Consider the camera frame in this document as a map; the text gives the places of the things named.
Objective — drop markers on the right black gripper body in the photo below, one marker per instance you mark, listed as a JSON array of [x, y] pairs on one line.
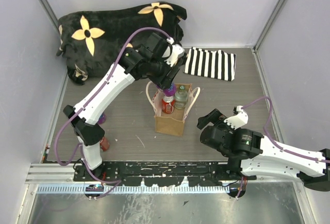
[[217, 118]]

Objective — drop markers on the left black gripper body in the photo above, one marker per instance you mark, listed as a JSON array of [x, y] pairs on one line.
[[158, 73]]

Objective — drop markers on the purple soda can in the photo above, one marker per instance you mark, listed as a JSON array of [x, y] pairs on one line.
[[102, 119], [171, 90]]

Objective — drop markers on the clear glass green-cap bottle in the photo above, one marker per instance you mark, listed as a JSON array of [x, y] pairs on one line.
[[181, 97]]

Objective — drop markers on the red cola can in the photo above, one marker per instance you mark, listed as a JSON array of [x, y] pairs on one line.
[[168, 103], [104, 144]]

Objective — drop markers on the jute canvas tote bag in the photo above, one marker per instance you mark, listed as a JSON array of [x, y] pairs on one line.
[[174, 123]]

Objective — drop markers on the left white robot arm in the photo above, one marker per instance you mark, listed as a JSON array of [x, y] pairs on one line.
[[85, 114]]

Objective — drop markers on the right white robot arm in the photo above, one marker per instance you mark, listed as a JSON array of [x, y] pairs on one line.
[[284, 161]]

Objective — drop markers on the black white striped cloth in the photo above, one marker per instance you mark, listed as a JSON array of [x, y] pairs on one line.
[[215, 64]]

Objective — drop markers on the black floral plush blanket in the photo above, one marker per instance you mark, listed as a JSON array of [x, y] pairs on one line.
[[90, 41]]

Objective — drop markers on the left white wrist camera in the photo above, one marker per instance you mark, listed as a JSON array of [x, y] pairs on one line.
[[173, 53]]

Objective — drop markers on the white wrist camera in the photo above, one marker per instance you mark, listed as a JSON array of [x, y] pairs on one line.
[[238, 120], [173, 53]]

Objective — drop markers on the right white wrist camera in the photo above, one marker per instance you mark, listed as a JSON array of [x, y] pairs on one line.
[[238, 120]]

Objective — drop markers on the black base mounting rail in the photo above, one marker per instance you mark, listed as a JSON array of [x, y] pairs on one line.
[[165, 173]]

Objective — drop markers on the left aluminium frame post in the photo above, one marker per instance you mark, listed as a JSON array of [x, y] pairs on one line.
[[42, 0]]

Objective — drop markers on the aluminium frame post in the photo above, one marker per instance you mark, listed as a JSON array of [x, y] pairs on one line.
[[270, 21], [42, 0]]

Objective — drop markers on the right aluminium frame post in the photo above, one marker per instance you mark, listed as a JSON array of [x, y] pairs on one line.
[[270, 21]]

